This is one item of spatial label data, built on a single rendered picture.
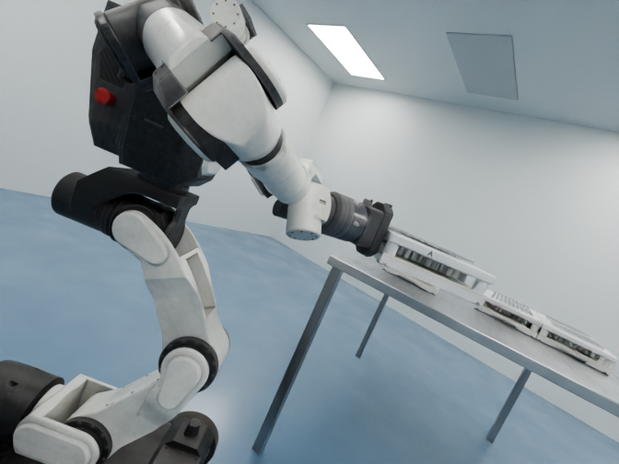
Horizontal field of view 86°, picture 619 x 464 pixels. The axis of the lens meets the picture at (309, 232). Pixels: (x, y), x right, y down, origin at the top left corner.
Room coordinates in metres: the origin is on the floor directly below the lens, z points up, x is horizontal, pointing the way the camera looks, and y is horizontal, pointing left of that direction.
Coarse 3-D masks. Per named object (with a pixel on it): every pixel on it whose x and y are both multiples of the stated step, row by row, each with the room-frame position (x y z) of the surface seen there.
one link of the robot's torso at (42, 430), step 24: (72, 384) 0.84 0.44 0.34; (96, 384) 0.88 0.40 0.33; (48, 408) 0.74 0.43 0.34; (72, 408) 0.85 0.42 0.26; (24, 432) 0.70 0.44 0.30; (48, 432) 0.70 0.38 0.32; (72, 432) 0.71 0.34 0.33; (48, 456) 0.70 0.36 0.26; (72, 456) 0.70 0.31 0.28; (96, 456) 0.71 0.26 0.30
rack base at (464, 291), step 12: (384, 252) 0.70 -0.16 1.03; (396, 264) 0.70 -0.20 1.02; (408, 264) 0.70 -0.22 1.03; (420, 276) 0.70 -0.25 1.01; (432, 276) 0.70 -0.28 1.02; (444, 276) 0.74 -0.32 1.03; (444, 288) 0.70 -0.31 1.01; (456, 288) 0.71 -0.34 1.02; (468, 288) 0.71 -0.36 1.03; (480, 300) 0.71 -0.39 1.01
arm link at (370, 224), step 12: (360, 204) 0.67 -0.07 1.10; (372, 204) 0.74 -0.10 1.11; (384, 204) 0.72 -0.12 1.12; (360, 216) 0.65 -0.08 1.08; (372, 216) 0.69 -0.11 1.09; (384, 216) 0.71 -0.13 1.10; (348, 228) 0.64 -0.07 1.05; (360, 228) 0.66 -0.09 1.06; (372, 228) 0.70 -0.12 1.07; (384, 228) 0.71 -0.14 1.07; (348, 240) 0.68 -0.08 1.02; (360, 240) 0.69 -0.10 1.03; (372, 240) 0.71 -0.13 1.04; (360, 252) 0.72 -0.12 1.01; (372, 252) 0.71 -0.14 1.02
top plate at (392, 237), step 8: (392, 232) 0.71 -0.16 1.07; (392, 240) 0.70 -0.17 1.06; (400, 240) 0.70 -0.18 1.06; (408, 240) 0.70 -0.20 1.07; (408, 248) 0.70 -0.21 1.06; (416, 248) 0.70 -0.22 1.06; (424, 248) 0.70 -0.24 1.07; (432, 256) 0.70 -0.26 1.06; (440, 256) 0.70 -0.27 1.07; (448, 256) 0.71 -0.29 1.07; (448, 264) 0.70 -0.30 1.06; (456, 264) 0.70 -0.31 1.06; (464, 264) 0.71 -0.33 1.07; (464, 272) 0.71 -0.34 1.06; (472, 272) 0.71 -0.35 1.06; (480, 272) 0.71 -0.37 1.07; (488, 280) 0.71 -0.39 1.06
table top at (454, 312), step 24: (336, 264) 1.24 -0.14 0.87; (360, 264) 1.34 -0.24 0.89; (384, 288) 1.16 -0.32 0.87; (408, 288) 1.25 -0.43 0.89; (432, 312) 1.09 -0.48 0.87; (456, 312) 1.18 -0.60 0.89; (480, 312) 1.42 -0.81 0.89; (480, 336) 1.02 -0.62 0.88; (504, 336) 1.12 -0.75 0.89; (528, 336) 1.33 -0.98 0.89; (528, 360) 0.96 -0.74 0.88; (552, 360) 1.06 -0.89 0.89; (576, 360) 1.25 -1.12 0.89; (576, 384) 0.91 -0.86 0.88; (600, 384) 1.01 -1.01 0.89
